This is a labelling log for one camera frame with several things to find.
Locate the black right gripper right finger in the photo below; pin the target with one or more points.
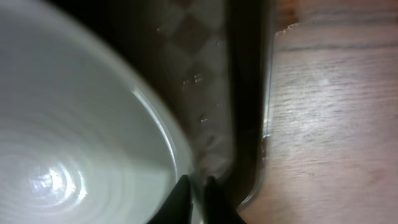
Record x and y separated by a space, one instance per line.
217 209

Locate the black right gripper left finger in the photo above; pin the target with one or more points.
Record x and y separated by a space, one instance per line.
177 208

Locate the white plate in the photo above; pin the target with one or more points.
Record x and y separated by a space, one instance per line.
84 139

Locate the dark brown serving tray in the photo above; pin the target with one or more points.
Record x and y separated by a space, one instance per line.
210 61

